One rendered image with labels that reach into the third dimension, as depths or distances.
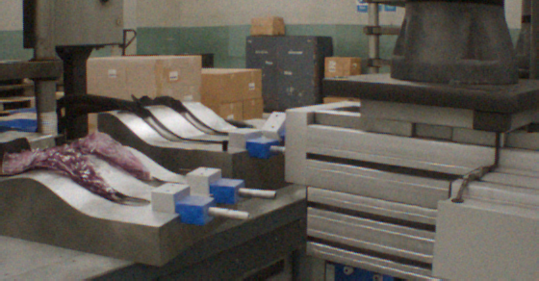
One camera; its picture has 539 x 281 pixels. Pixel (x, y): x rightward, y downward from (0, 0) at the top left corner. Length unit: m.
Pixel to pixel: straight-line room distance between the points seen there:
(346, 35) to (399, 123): 7.72
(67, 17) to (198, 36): 8.31
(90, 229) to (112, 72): 4.59
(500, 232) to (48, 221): 0.60
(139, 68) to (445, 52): 4.57
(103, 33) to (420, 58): 1.40
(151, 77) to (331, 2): 4.10
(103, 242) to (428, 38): 0.48
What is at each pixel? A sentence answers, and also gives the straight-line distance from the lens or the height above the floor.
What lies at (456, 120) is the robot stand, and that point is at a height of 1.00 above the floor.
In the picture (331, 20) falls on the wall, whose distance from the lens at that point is 8.48.
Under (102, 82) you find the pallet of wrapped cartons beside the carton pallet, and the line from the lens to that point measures 5.45.
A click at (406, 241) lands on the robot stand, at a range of 0.66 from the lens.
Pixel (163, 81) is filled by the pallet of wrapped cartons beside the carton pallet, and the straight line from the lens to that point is 4.98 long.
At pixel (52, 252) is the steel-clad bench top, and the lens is 0.82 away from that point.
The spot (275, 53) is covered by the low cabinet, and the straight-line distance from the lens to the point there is 8.37.
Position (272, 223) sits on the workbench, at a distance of 1.00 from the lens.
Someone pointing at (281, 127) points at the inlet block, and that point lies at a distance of 1.11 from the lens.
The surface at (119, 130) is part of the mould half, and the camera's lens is 1.20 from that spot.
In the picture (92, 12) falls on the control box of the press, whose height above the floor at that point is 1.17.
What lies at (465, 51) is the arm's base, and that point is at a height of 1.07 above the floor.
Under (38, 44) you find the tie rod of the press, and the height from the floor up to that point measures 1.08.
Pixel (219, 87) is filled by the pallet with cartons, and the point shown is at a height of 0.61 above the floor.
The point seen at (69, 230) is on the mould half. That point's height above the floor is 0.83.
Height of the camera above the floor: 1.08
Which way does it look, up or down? 9 degrees down
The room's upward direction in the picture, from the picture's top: straight up
